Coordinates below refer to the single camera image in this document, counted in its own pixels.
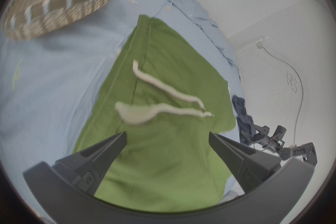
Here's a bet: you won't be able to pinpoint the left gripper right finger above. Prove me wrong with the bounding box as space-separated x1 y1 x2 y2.
209 132 282 192

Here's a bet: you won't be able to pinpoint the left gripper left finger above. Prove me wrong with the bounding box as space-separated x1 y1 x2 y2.
54 132 128 196

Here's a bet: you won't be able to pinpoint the green shorts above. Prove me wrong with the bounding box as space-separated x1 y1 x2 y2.
72 15 236 213

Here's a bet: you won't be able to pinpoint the dark blue garment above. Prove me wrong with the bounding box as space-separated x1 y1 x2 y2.
232 96 256 145

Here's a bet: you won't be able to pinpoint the bed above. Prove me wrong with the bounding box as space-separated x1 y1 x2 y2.
0 0 335 216

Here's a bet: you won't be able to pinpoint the round woven basket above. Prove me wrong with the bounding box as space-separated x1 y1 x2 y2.
1 0 121 41

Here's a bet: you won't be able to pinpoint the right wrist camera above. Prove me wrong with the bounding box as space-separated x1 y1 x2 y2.
273 125 287 139

